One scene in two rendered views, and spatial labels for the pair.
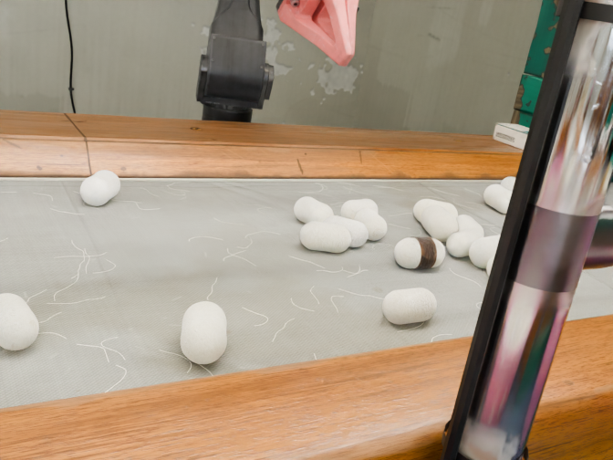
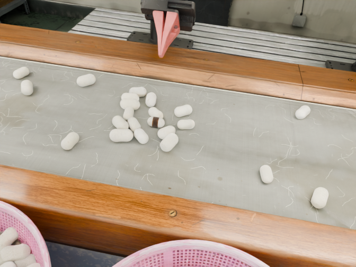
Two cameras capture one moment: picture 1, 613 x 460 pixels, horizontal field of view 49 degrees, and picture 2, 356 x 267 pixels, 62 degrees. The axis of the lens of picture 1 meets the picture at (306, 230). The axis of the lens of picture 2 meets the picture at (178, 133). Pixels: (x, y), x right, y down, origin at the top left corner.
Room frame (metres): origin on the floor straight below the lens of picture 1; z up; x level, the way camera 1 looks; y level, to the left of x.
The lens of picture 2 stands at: (-0.07, 0.03, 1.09)
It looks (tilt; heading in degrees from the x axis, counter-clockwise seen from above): 43 degrees down; 39
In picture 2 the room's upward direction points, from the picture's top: 5 degrees clockwise
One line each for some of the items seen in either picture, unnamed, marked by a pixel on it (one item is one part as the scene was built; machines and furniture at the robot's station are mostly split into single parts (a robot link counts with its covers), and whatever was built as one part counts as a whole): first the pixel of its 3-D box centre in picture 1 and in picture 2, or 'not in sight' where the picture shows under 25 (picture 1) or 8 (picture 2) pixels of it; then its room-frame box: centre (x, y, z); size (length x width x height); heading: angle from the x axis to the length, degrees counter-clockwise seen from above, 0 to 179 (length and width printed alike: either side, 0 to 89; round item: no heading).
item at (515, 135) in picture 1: (522, 137); not in sight; (0.79, -0.23, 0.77); 0.06 x 0.04 x 0.02; 32
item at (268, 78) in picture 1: (233, 83); not in sight; (0.84, 0.12, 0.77); 0.09 x 0.06 x 0.06; 104
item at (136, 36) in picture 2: not in sight; (160, 30); (0.54, 0.64, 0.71); 0.20 x 0.07 x 0.08; 120
